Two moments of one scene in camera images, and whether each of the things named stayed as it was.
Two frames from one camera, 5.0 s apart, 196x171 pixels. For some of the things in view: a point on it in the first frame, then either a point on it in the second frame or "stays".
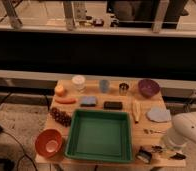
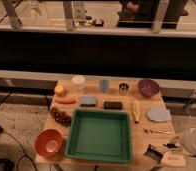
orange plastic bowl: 48,143 stays
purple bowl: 148,87 stays
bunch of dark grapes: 61,117 stays
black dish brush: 143,155 → 155,154
